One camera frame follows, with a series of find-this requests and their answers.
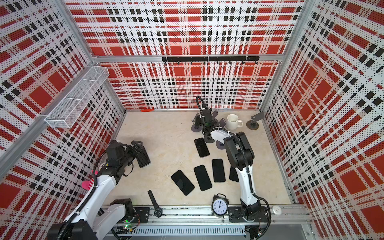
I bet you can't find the white wire mesh basket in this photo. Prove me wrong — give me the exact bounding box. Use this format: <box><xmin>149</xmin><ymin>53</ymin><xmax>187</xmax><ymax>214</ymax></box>
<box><xmin>45</xmin><ymin>66</ymin><xmax>109</xmax><ymax>129</ymax></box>

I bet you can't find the black alarm clock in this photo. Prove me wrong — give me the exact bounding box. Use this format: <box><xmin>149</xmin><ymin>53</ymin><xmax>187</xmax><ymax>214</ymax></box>
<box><xmin>211</xmin><ymin>194</ymin><xmax>229</xmax><ymax>218</ymax></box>

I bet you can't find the green phone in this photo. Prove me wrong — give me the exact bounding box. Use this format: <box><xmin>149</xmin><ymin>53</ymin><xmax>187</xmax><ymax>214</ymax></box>
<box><xmin>212</xmin><ymin>159</ymin><xmax>226</xmax><ymax>183</ymax></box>

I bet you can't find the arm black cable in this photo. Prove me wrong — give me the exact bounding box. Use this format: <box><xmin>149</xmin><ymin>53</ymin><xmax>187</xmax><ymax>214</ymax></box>
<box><xmin>55</xmin><ymin>149</ymin><xmax>109</xmax><ymax>240</ymax></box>
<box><xmin>195</xmin><ymin>96</ymin><xmax>272</xmax><ymax>239</ymax></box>

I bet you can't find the pink white plush toy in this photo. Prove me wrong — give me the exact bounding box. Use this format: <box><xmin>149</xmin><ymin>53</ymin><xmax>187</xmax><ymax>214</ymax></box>
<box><xmin>81</xmin><ymin>178</ymin><xmax>94</xmax><ymax>191</ymax></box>

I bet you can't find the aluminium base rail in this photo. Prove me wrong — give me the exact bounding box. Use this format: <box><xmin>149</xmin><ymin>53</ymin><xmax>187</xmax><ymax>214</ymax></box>
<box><xmin>64</xmin><ymin>204</ymin><xmax>314</xmax><ymax>238</ymax></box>

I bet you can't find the black phone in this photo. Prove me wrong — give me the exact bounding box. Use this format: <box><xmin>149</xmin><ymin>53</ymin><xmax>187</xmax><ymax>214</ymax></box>
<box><xmin>229</xmin><ymin>166</ymin><xmax>239</xmax><ymax>183</ymax></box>
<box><xmin>194</xmin><ymin>165</ymin><xmax>212</xmax><ymax>192</ymax></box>
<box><xmin>194</xmin><ymin>138</ymin><xmax>210</xmax><ymax>158</ymax></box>
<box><xmin>171</xmin><ymin>170</ymin><xmax>195</xmax><ymax>196</ymax></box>

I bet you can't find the white ceramic mug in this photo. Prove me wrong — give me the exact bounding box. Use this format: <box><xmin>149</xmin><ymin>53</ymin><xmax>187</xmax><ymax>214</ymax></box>
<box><xmin>226</xmin><ymin>114</ymin><xmax>244</xmax><ymax>130</ymax></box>

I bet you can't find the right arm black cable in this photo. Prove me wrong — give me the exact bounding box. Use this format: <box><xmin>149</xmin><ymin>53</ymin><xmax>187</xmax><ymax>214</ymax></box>
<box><xmin>195</xmin><ymin>96</ymin><xmax>272</xmax><ymax>239</ymax></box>

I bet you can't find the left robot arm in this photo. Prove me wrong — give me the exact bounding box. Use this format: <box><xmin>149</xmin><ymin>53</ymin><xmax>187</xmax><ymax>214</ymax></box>
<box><xmin>47</xmin><ymin>140</ymin><xmax>151</xmax><ymax>240</ymax></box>

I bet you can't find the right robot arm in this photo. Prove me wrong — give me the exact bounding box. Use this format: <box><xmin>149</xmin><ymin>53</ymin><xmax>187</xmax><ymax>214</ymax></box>
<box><xmin>193</xmin><ymin>104</ymin><xmax>272</xmax><ymax>225</ymax></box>

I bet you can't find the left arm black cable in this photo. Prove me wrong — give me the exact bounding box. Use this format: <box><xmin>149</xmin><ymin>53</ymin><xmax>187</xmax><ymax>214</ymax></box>
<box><xmin>55</xmin><ymin>149</ymin><xmax>109</xmax><ymax>240</ymax></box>

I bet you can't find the black hook rail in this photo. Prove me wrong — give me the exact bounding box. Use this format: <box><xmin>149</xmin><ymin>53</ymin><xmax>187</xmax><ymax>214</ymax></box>
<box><xmin>162</xmin><ymin>56</ymin><xmax>260</xmax><ymax>64</ymax></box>

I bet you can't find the grey stand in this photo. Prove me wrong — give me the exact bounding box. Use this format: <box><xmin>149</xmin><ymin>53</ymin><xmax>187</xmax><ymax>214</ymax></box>
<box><xmin>204</xmin><ymin>134</ymin><xmax>216</xmax><ymax>144</ymax></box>
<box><xmin>191</xmin><ymin>113</ymin><xmax>202</xmax><ymax>133</ymax></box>
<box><xmin>216</xmin><ymin>141</ymin><xmax>226</xmax><ymax>150</ymax></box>

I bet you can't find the black wrist watch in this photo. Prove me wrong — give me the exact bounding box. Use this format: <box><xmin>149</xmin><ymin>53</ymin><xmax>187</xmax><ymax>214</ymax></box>
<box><xmin>148</xmin><ymin>190</ymin><xmax>163</xmax><ymax>218</ymax></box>

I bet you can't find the purple phone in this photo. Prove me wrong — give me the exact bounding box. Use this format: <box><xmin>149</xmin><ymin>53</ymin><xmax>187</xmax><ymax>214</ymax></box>
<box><xmin>136</xmin><ymin>147</ymin><xmax>151</xmax><ymax>168</ymax></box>

